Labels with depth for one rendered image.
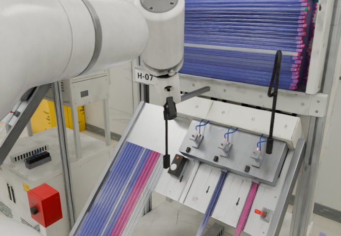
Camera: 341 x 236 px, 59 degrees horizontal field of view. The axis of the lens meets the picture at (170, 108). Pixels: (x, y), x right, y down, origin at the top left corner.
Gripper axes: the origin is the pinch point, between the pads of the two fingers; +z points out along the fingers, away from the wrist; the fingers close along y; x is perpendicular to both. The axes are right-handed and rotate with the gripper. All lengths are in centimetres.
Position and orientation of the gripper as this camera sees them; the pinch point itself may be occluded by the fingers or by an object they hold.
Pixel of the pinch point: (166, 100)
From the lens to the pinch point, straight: 75.7
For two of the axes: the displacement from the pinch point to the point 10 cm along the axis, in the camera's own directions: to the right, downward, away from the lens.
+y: -2.3, -8.5, 4.8
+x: -9.7, 2.1, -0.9
